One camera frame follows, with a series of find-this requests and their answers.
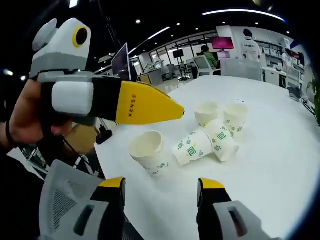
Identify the black wristband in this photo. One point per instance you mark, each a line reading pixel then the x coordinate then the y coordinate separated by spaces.
pixel 10 135

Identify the white partition panel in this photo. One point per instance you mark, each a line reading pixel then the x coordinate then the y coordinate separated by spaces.
pixel 240 71

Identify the white office chair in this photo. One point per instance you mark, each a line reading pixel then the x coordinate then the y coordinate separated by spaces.
pixel 203 65
pixel 293 77

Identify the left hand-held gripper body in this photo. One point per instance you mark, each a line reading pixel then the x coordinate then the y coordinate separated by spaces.
pixel 60 50

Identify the person's left hand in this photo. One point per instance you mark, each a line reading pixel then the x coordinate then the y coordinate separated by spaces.
pixel 27 117

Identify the person's dark clothing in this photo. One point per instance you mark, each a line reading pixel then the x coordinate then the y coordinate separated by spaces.
pixel 17 200

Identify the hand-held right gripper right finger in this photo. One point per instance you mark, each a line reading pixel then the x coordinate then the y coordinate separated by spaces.
pixel 225 222

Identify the black display on stand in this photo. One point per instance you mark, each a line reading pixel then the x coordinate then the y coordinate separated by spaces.
pixel 178 53

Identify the grey mesh office chair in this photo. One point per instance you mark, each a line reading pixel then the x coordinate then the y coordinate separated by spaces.
pixel 62 190

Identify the black device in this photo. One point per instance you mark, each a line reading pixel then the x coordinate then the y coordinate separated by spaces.
pixel 296 94

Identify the green printed white paper cup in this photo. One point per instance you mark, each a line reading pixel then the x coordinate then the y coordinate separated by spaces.
pixel 221 140
pixel 152 160
pixel 192 148
pixel 236 120
pixel 205 113

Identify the white table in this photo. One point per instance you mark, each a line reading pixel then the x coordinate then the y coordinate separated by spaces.
pixel 262 175

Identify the red display screen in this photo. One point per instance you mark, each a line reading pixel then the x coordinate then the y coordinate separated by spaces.
pixel 222 43

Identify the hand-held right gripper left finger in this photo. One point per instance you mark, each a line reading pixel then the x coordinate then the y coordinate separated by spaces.
pixel 100 220

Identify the green potted plant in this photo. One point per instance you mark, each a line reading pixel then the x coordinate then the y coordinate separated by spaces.
pixel 315 95

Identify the large computer monitor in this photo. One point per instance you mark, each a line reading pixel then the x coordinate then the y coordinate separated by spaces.
pixel 121 62

